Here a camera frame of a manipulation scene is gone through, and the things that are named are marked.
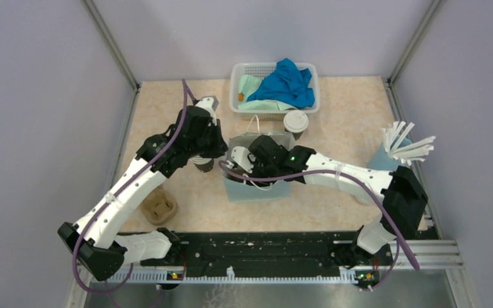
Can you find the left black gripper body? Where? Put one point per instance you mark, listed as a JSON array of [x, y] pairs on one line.
[[209, 145]]

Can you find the stack of paper cups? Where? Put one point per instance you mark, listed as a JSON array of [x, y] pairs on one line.
[[204, 165]]

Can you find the pale blue paper bag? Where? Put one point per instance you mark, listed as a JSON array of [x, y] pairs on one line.
[[240, 190]]

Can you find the brown cardboard cup carrier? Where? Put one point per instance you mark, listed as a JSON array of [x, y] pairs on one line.
[[159, 207]]

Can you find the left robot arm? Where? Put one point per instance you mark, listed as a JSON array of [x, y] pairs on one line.
[[94, 239]]

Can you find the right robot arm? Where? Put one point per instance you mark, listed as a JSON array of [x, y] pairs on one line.
[[398, 194]]

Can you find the mint green cloth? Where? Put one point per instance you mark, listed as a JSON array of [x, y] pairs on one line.
[[248, 84]]

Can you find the white plastic basket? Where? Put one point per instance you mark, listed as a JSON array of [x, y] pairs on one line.
[[262, 70]]

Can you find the blue cloth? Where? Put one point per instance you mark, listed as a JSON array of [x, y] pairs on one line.
[[287, 84]]

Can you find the blue straw holder cup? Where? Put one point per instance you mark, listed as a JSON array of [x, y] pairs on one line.
[[382, 161]]

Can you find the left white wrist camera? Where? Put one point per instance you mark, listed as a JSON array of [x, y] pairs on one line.
[[210, 104]]

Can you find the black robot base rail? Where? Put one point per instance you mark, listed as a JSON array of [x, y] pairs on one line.
[[268, 258]]

